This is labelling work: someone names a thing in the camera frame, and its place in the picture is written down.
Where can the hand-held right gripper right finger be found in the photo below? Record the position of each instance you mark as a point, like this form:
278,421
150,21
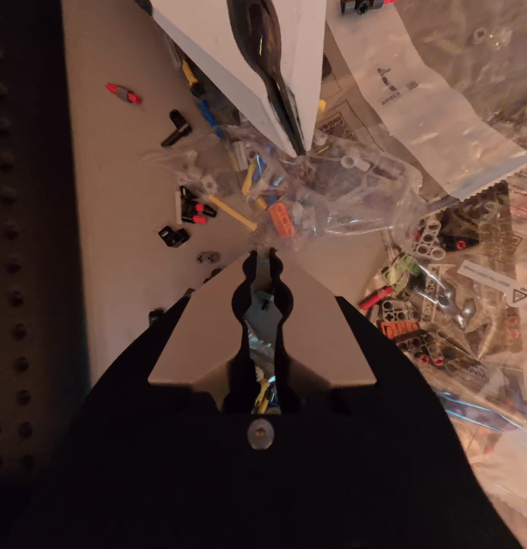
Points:
323,339

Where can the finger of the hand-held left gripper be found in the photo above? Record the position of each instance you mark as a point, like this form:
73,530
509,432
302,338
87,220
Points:
304,51
203,34

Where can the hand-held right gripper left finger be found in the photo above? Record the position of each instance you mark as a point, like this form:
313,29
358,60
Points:
199,339

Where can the small clear bag mixed parts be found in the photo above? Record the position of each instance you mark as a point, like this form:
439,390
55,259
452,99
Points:
332,201

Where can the red grey lego pin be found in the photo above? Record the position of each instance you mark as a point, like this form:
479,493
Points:
124,93

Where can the scattered loose lego pieces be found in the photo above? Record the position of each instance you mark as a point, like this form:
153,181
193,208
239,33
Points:
175,237

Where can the sealed bags with dark parts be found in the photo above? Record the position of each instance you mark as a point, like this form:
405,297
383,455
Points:
456,236

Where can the bluish clear plastic bag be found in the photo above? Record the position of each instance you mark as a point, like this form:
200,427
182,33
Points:
482,411

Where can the black perforated board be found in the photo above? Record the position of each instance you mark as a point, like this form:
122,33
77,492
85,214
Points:
23,214

